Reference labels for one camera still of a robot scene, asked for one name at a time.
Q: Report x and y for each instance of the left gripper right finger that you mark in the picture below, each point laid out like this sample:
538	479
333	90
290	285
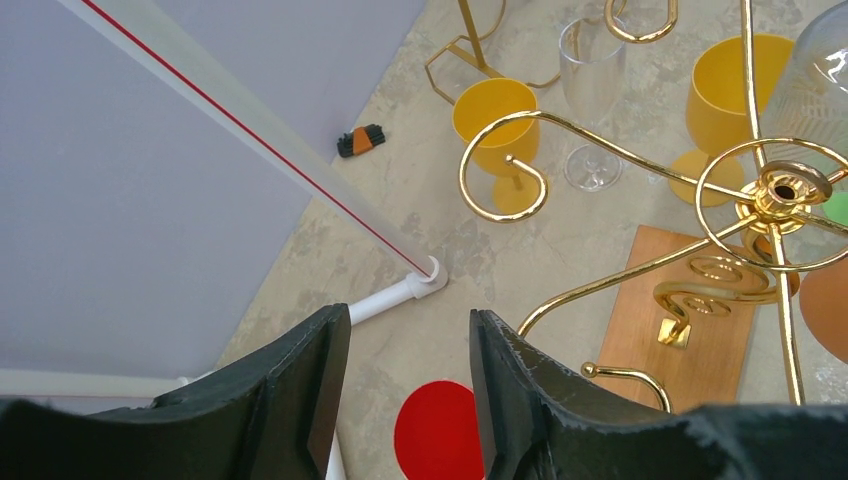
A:
538	419

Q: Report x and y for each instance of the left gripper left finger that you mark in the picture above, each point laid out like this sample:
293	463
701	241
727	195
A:
268	415

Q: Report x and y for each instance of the orange wine glass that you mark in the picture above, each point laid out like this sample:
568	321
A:
823	304

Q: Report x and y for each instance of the clear flute glass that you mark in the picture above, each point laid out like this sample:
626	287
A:
592	69

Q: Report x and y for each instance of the red wine glass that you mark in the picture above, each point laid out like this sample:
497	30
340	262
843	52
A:
436	433

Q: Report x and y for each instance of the yellow wine glass back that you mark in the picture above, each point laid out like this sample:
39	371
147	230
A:
482	104

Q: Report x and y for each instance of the yellow wine glass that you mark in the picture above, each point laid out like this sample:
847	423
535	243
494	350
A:
482	104
716	112

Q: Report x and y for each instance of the gold wine glass rack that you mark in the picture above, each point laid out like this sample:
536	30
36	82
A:
746	200

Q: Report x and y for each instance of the yellow wine glass front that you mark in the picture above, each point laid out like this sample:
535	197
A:
716	112

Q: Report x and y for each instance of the green wine glass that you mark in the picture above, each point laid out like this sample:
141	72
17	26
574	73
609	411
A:
836	208

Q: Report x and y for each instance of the black orange small clip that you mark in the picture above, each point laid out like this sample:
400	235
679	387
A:
360	140

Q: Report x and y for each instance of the white PVC pipe frame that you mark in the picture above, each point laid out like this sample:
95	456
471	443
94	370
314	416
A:
52	384

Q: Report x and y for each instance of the gold wire bottle rack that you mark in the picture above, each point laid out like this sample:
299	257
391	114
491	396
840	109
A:
479	40

